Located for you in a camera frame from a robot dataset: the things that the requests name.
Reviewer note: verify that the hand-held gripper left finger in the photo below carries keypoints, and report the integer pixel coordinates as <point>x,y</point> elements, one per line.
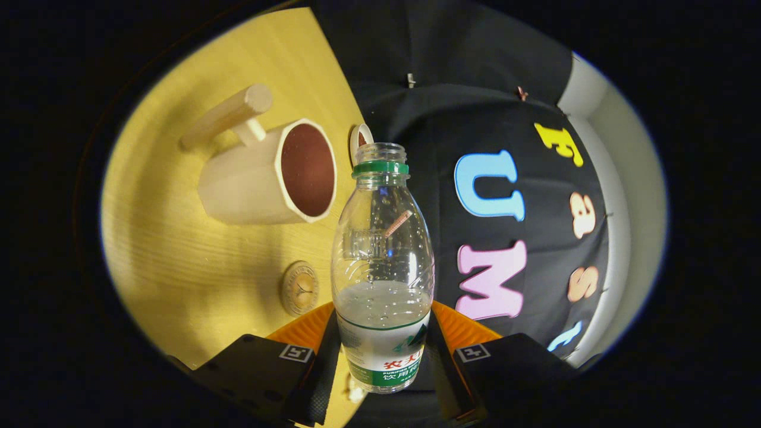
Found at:
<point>324,389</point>

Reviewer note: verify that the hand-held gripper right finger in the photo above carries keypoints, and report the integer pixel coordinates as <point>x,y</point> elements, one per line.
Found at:
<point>443,380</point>

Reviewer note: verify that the clear plastic juice bottle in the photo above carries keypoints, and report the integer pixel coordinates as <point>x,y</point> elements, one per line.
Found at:
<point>380,309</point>

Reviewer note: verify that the round wooden coaster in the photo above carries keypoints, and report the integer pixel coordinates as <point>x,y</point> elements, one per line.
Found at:
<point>300,288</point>

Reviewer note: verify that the striped straw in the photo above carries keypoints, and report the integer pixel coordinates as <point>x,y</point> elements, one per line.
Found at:
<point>398,223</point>

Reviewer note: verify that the wooden table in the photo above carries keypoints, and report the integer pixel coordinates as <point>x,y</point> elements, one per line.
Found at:
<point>178,267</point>

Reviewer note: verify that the small white plate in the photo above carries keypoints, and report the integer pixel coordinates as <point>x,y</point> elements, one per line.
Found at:
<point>354,145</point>

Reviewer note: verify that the brown sausage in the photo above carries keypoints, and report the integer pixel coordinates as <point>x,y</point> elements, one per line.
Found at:
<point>362,139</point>

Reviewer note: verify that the black backdrop cloth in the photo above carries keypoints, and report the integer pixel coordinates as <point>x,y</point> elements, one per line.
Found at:
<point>475,89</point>

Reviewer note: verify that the copper clip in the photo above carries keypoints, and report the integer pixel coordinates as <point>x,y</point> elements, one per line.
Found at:
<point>522,94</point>

